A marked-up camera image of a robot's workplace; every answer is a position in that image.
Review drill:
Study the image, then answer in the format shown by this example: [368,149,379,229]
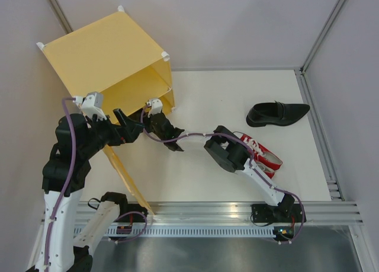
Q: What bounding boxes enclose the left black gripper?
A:
[80,107,144,157]

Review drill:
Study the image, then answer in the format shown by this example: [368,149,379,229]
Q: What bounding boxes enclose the yellow cabinet door panel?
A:
[102,145,155,215]

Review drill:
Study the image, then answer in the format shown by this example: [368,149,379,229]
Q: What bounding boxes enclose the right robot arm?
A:
[132,109,296,222]

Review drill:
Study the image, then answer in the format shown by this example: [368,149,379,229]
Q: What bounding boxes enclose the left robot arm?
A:
[29,108,147,271]

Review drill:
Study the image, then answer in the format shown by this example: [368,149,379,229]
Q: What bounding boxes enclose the yellow shoe cabinet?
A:
[37,6,175,123]

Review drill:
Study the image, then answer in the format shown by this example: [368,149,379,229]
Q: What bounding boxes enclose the red canvas sneaker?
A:
[256,161,276,179]
[233,131,282,171]

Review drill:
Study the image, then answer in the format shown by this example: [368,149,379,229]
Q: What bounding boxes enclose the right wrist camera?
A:
[146,98,163,117]

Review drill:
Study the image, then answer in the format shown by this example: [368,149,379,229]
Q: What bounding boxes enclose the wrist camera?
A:
[73,92,108,121]
[146,98,163,117]

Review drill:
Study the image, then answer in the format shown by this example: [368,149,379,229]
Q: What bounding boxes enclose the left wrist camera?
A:
[73,92,108,121]

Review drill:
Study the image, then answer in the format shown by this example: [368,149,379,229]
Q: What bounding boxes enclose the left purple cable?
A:
[41,96,78,263]

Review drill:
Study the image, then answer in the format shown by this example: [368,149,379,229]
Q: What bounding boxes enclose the white slotted cable duct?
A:
[104,225,276,238]

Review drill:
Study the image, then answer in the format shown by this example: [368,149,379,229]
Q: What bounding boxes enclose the aluminium frame post left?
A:
[47,0,73,34]

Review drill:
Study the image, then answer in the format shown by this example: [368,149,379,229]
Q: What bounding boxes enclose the aluminium frame post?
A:
[299,0,349,75]
[47,0,73,34]

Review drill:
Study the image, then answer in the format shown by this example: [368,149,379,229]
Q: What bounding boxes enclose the aluminium front rail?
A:
[70,201,365,225]

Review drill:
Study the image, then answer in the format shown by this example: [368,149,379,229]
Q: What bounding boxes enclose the aluminium frame post right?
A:
[299,0,349,75]

